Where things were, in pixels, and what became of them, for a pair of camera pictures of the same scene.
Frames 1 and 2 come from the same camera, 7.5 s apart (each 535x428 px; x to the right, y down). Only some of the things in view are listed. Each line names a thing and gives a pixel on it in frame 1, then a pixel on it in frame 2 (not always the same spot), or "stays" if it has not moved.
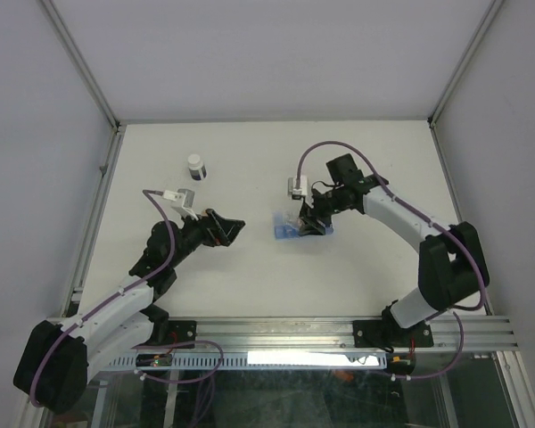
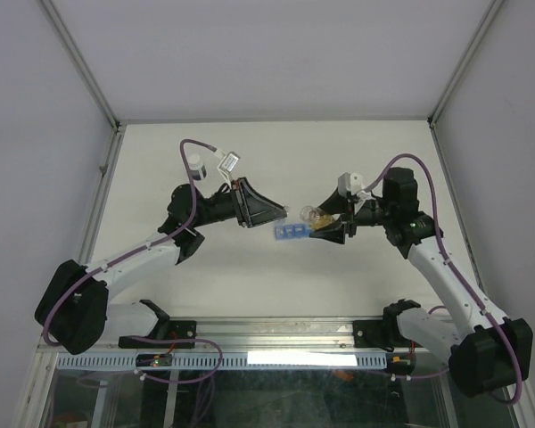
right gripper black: [308, 218] → [337, 204]
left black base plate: [179, 331] stays
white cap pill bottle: [196, 168] stays
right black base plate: [389, 333] stays
